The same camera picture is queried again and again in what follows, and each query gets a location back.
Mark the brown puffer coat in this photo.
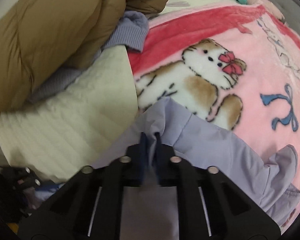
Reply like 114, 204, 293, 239
0, 0, 168, 113

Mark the lavender puffer jacket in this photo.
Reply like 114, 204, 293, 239
91, 97, 300, 228

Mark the pink plush pillow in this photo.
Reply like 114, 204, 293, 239
247, 0, 285, 23

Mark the pink cartoon fleece blanket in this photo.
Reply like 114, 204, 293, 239
128, 3, 300, 229

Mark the cream quilted bedspread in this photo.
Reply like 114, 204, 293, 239
0, 46, 138, 182

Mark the lavender knitted sweater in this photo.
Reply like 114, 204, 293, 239
27, 11, 149, 103

